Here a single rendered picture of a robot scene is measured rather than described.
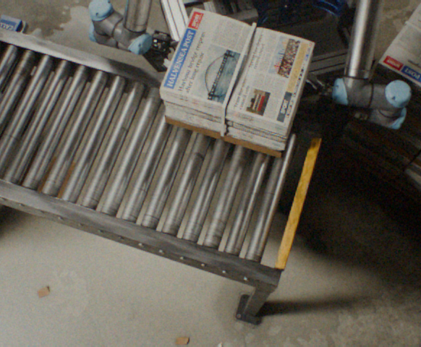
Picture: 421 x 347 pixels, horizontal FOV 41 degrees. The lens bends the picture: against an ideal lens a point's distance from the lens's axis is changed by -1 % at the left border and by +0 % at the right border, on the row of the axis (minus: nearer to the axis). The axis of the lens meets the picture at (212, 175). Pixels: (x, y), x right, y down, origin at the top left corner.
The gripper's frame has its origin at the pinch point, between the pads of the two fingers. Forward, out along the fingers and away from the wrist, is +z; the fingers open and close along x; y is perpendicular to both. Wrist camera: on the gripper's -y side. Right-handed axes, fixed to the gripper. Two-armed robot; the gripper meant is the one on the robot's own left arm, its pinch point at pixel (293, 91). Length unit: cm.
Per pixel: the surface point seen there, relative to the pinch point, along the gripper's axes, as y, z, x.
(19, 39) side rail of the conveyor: 1, 93, 10
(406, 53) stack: 3.2, -31.8, -23.5
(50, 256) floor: -79, 80, 66
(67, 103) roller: 1, 68, 27
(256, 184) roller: 0.5, 2.4, 34.7
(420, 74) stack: 3.3, -37.6, -16.8
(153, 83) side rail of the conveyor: 0.6, 43.9, 11.8
